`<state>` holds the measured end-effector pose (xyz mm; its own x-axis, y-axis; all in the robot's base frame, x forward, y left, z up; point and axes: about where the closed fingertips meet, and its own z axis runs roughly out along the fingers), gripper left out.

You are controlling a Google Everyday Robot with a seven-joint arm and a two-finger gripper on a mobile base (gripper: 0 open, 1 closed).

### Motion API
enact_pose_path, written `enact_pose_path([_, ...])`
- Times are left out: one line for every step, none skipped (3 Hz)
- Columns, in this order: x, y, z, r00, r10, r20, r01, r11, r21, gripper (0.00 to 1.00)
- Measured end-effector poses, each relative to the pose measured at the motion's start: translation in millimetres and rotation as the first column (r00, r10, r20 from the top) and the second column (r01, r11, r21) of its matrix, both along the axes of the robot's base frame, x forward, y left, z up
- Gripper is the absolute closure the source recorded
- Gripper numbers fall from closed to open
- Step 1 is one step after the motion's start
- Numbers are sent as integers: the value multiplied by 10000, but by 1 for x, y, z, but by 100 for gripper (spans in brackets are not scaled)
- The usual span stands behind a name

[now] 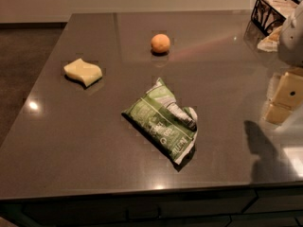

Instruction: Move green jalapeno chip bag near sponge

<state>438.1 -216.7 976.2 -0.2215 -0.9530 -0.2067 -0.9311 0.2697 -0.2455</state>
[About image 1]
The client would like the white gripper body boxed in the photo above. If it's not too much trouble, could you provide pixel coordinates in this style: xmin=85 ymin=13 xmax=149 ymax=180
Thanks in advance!
xmin=277 ymin=1 xmax=303 ymax=67

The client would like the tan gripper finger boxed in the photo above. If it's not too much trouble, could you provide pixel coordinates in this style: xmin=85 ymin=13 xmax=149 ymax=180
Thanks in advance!
xmin=264 ymin=67 xmax=303 ymax=125

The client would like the green jalapeno chip bag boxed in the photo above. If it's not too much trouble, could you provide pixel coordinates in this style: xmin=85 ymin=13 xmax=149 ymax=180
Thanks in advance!
xmin=122 ymin=78 xmax=198 ymax=165

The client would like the yellow sponge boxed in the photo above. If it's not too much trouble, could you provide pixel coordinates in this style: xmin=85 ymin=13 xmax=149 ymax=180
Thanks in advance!
xmin=63 ymin=59 xmax=102 ymax=87

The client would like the white packet by basket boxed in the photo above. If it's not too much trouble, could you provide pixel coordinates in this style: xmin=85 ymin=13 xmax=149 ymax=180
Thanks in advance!
xmin=257 ymin=26 xmax=282 ymax=52

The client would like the orange fruit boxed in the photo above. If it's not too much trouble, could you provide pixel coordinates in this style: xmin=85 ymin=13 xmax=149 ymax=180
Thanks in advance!
xmin=151 ymin=34 xmax=170 ymax=54

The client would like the black wire basket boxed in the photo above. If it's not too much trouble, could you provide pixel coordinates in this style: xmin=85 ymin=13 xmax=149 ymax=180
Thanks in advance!
xmin=251 ymin=0 xmax=300 ymax=36

